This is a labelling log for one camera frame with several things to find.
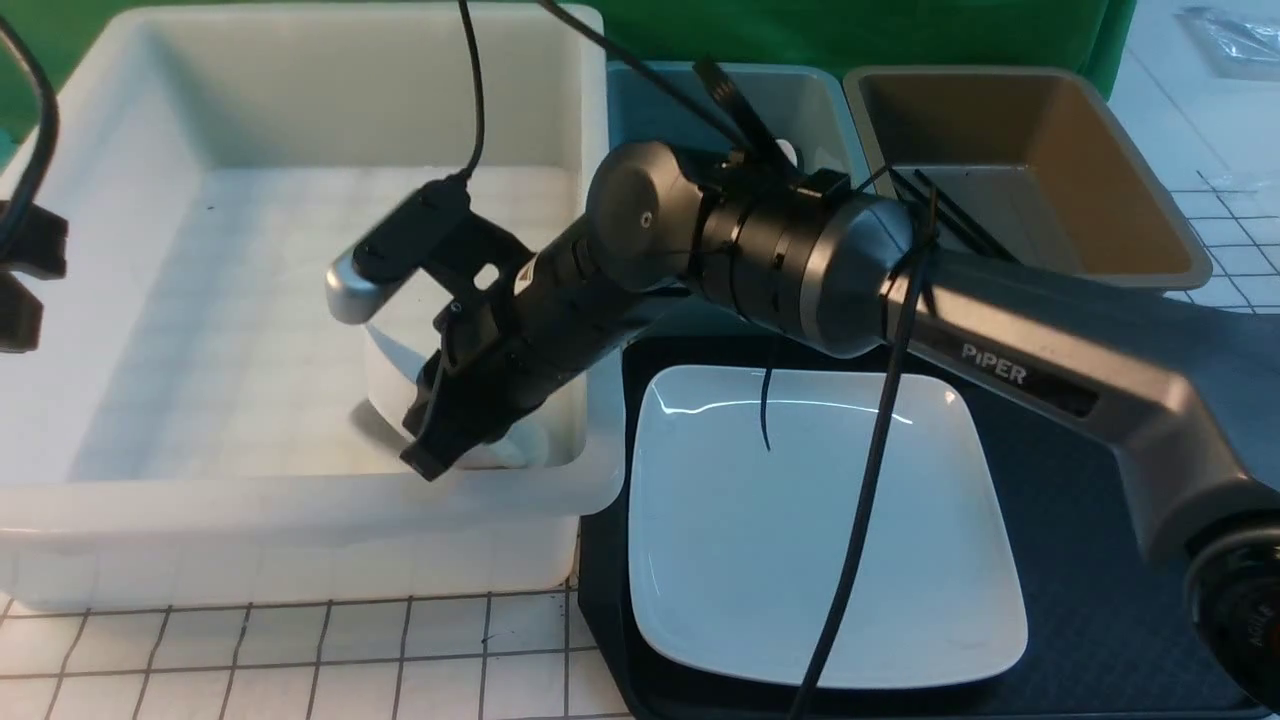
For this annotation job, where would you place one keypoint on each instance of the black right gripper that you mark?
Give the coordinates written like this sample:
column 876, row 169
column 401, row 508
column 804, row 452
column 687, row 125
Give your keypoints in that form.
column 503, row 358

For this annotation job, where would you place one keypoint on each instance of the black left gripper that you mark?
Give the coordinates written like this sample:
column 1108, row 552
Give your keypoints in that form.
column 39, row 250

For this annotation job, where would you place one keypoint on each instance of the large white square plate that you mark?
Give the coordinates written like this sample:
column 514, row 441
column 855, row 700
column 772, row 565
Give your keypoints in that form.
column 736, row 540

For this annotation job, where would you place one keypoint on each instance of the black chopstick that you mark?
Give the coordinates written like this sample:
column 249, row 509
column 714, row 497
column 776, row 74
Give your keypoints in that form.
column 962, row 226
column 965, row 210

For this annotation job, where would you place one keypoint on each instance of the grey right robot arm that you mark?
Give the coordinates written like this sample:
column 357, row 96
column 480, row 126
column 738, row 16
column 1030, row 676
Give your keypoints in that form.
column 1184, row 396

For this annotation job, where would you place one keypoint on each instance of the green cloth backdrop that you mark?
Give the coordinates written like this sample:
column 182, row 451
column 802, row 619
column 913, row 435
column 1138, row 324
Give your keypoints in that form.
column 1086, row 37

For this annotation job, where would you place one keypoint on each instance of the large white plastic tub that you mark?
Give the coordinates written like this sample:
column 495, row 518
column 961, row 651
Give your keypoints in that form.
column 194, row 427

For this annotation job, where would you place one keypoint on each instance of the blue plastic bin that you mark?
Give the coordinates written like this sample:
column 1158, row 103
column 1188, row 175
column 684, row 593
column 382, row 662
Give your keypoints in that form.
column 802, row 106

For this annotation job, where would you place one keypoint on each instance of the brown plastic bin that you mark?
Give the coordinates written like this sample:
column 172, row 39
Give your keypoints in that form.
column 1035, row 155

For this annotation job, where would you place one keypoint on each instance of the black serving tray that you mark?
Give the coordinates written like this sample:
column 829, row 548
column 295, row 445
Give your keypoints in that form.
column 1109, row 638

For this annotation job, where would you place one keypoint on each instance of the clear plastic bag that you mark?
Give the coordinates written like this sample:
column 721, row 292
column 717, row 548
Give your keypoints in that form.
column 1233, row 45

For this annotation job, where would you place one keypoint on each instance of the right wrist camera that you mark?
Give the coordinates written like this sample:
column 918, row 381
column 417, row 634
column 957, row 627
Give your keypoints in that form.
column 433, row 230

